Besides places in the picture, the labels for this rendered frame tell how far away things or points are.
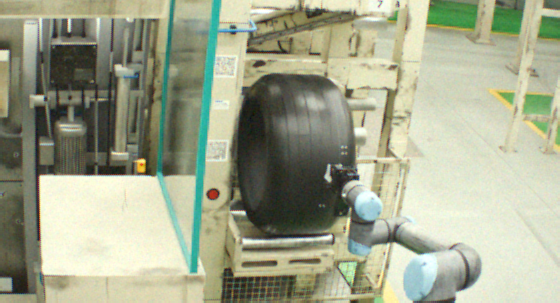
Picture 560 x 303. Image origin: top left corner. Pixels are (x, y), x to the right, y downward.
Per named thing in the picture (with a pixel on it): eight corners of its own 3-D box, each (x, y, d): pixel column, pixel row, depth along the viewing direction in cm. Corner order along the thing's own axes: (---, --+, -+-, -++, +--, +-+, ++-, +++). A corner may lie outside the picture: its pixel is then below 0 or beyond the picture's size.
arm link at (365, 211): (357, 225, 233) (360, 197, 230) (343, 212, 243) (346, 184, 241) (382, 223, 235) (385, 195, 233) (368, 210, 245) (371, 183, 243)
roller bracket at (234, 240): (233, 263, 280) (235, 238, 277) (209, 209, 316) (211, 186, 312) (242, 263, 281) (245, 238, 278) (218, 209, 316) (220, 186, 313)
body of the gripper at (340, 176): (352, 163, 258) (366, 175, 247) (348, 189, 260) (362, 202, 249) (328, 163, 255) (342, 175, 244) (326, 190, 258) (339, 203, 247)
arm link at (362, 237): (386, 253, 242) (390, 219, 239) (353, 258, 237) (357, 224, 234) (373, 244, 249) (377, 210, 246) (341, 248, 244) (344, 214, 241)
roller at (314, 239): (236, 233, 286) (235, 245, 287) (239, 239, 282) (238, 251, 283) (331, 230, 296) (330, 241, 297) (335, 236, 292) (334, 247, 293)
